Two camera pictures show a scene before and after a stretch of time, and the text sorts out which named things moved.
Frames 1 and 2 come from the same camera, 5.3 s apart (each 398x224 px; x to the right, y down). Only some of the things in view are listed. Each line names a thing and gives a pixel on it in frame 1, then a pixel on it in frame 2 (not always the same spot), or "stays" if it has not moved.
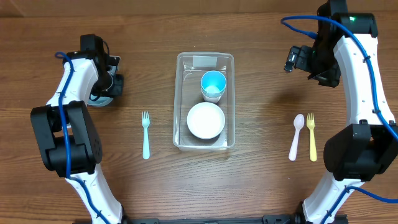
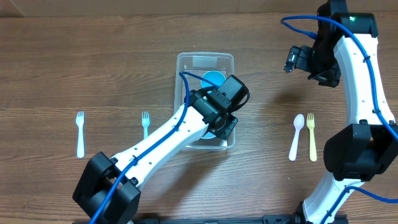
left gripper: [115, 88] → [226, 127]
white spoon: [298, 122] stays
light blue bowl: [99, 101] → [208, 135]
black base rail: [277, 219] stays
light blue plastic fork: [145, 122] stays
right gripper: [329, 77] stays
